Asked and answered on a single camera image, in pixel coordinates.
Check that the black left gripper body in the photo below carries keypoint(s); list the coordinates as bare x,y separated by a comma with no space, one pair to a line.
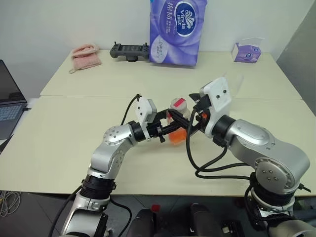
154,129

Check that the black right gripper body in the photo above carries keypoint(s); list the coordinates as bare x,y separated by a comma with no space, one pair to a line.
203,108

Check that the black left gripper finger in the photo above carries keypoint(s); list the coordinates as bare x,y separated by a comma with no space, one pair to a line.
165,113
172,127

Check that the clear bottle with orange drink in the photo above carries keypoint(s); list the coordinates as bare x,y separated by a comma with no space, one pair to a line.
179,105

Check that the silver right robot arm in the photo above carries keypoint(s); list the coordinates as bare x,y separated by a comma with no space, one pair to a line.
256,145

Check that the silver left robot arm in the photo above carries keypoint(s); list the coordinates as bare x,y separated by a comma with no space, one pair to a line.
112,150

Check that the purple tissue pack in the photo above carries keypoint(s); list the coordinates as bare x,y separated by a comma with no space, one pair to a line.
176,37

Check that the small purple tissue box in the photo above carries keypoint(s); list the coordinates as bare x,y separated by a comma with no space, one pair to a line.
247,52

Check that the black handheld controller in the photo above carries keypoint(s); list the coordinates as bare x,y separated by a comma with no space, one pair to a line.
129,50

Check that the small red block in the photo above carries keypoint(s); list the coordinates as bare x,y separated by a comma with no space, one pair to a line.
156,208

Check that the dark rounded shape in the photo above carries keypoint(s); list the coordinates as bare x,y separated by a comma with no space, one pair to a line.
201,219
144,223

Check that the pink folded towel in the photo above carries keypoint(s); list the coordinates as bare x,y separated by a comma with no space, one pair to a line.
85,58

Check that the dark grey laptop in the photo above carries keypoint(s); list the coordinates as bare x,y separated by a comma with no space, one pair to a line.
10,98

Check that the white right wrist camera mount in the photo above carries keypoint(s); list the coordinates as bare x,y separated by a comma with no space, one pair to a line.
218,95

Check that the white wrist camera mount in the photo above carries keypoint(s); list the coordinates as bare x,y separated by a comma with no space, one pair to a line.
144,109
218,95

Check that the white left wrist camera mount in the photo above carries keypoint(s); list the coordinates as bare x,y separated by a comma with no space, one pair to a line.
144,109

